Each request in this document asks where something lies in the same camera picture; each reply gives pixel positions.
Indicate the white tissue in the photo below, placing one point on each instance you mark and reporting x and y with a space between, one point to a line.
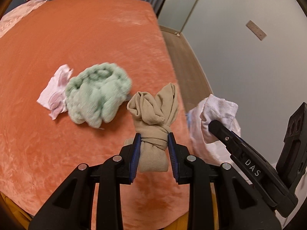
218 109

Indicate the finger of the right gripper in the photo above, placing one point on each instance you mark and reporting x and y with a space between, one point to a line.
262 175

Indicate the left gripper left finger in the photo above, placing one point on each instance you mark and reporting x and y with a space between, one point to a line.
70 206

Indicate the orange velvet bed cover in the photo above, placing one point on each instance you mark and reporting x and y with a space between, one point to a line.
38 153

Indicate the bronze wall socket plate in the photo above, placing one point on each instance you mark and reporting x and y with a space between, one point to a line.
260 34

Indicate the pink tissue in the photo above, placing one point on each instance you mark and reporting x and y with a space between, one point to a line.
53 96

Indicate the beige knotted stocking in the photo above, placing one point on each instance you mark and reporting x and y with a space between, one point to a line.
152 119

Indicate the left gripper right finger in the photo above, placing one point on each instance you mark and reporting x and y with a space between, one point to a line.
203 189

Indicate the pink floral pillow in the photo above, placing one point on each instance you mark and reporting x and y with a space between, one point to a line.
9 20

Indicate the gold framed floor mirror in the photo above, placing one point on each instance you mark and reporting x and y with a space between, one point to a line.
175 14

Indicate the white plastic trash bag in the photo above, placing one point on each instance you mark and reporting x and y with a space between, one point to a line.
216 154

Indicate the green fluffy sock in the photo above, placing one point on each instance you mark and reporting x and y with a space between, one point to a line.
95 95

